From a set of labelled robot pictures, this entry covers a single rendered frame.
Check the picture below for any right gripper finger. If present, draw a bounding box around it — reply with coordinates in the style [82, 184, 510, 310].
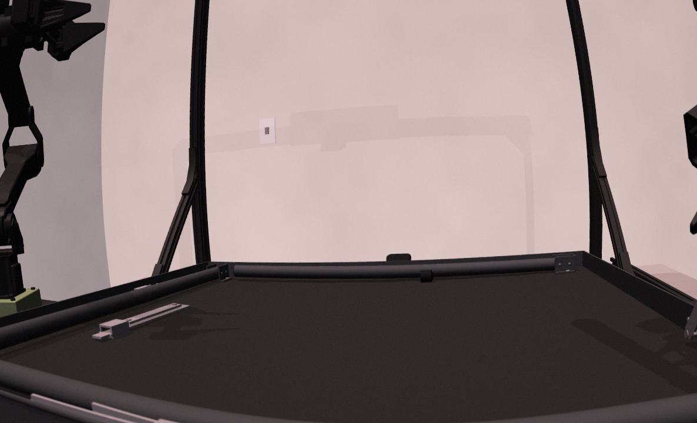
[63, 21, 105, 56]
[34, 0, 91, 35]

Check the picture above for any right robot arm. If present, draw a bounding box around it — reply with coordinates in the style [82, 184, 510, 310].
[0, 49, 44, 300]

